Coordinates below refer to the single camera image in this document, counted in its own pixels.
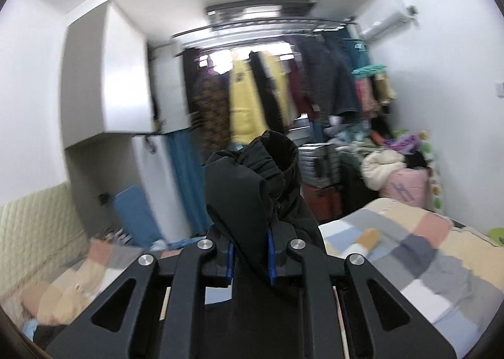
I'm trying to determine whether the black puffer jacket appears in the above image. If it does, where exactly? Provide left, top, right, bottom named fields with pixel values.
left=32, top=128, right=344, bottom=359

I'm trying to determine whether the ceiling clothes drying rack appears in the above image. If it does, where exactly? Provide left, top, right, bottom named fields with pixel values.
left=170, top=0, right=356, bottom=40

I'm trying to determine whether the white roll bolster pillow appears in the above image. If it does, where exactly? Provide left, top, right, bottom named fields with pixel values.
left=355, top=229, right=382, bottom=252

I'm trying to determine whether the blue folded board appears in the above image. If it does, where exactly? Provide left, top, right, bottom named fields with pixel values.
left=113, top=185, right=163, bottom=249

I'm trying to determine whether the grey ribbed suitcase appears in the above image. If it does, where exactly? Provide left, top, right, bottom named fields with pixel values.
left=298, top=142, right=340, bottom=188

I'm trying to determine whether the blue curtain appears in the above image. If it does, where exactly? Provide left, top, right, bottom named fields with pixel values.
left=167, top=129, right=212, bottom=236

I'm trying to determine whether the cream folded blanket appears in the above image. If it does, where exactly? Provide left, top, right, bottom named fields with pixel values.
left=360, top=149, right=407, bottom=191

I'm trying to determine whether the yellow fleece jacket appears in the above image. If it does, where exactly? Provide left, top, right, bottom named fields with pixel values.
left=229, top=60, right=267, bottom=146

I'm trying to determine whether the patchwork pastel bed quilt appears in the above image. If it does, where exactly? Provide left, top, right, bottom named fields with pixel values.
left=20, top=198, right=503, bottom=358

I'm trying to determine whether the cream quilted headboard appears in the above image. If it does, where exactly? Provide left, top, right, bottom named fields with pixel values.
left=1, top=183, right=88, bottom=304

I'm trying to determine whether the dark denim jacket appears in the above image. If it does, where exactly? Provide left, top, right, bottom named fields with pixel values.
left=296, top=36, right=361, bottom=125

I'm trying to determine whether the green clip hanger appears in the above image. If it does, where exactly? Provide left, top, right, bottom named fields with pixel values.
left=352, top=65, right=387, bottom=78

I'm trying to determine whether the white air conditioner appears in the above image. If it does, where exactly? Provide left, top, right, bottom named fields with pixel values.
left=357, top=0, right=419, bottom=43

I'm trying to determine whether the grey wall cabinet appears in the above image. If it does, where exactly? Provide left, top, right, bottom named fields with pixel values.
left=59, top=0, right=190, bottom=149

